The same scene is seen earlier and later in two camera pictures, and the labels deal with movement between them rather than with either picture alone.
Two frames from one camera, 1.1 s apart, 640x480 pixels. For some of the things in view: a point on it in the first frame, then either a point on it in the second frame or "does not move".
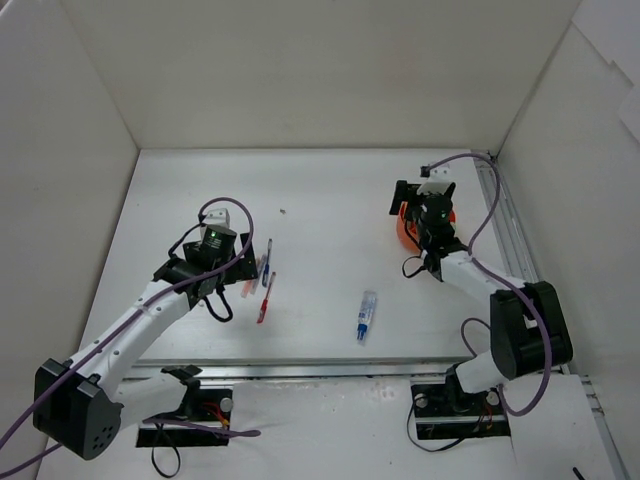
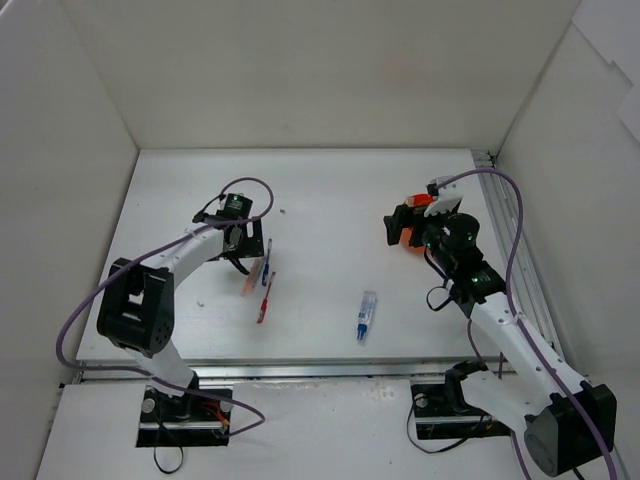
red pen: x=263 y=308 does not move
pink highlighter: x=245 y=289 does not move
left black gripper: x=248 y=257 to x=251 y=240
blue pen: x=267 y=265 does not move
